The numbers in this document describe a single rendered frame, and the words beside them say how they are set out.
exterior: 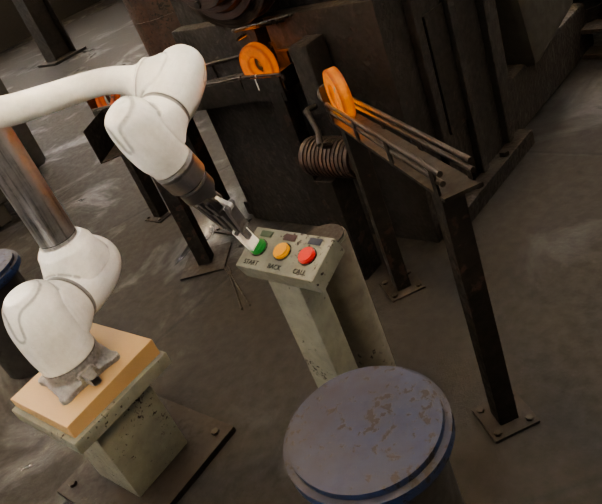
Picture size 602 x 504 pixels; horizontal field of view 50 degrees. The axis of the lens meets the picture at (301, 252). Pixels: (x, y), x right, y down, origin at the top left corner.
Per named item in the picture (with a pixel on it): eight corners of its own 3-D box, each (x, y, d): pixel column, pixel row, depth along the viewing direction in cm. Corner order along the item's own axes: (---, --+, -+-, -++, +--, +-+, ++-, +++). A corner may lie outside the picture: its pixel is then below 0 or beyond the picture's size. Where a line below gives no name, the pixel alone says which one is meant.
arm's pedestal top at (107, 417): (82, 455, 156) (73, 444, 154) (18, 419, 177) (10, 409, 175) (172, 362, 174) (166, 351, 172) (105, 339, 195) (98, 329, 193)
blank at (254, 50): (237, 45, 225) (231, 50, 223) (266, 37, 214) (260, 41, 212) (257, 86, 232) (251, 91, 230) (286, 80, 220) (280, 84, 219)
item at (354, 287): (374, 363, 193) (318, 220, 166) (408, 373, 185) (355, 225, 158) (351, 392, 187) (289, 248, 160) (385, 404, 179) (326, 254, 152)
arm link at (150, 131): (182, 179, 123) (204, 127, 129) (125, 123, 112) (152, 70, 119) (142, 187, 129) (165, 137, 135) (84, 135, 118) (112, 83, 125)
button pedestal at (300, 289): (342, 395, 187) (264, 219, 155) (413, 420, 171) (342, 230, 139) (309, 437, 178) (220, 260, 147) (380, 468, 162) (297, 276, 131)
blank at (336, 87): (354, 125, 188) (343, 130, 188) (331, 78, 190) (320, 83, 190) (358, 106, 173) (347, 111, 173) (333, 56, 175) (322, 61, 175)
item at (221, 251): (180, 256, 290) (100, 109, 253) (234, 241, 283) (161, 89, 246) (169, 283, 273) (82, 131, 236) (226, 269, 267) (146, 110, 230)
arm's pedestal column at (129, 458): (139, 548, 167) (78, 474, 152) (59, 494, 193) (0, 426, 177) (236, 430, 190) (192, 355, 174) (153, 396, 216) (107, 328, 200)
